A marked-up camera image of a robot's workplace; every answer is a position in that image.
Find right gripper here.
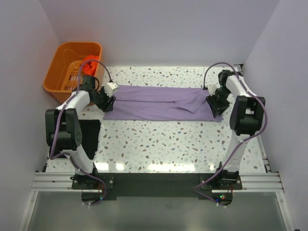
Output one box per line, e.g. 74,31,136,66
206,86,231,118

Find purple t shirt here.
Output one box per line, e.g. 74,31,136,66
103,85,222,122

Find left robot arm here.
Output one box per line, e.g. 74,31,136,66
45,76,119,192

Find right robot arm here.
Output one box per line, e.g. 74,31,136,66
202,70,265,190

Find folded black t shirt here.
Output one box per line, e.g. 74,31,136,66
49,118,102,160

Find orange t shirt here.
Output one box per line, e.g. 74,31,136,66
82,55,99,76

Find orange plastic basket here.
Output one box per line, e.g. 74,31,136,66
43,41,103,103

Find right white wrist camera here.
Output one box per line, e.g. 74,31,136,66
205,84,217,95

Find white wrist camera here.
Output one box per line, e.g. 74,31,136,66
205,84,217,95
104,82,120,97

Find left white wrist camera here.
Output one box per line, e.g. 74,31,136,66
104,82,120,97

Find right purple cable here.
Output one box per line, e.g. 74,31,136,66
194,62,267,202

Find purple cable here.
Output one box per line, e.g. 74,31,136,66
49,61,114,206
194,62,267,202

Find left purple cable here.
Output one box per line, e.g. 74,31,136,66
49,61,114,206

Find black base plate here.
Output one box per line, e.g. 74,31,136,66
71,172,243,205

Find aluminium rail frame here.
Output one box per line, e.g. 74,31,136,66
18,62,295,231

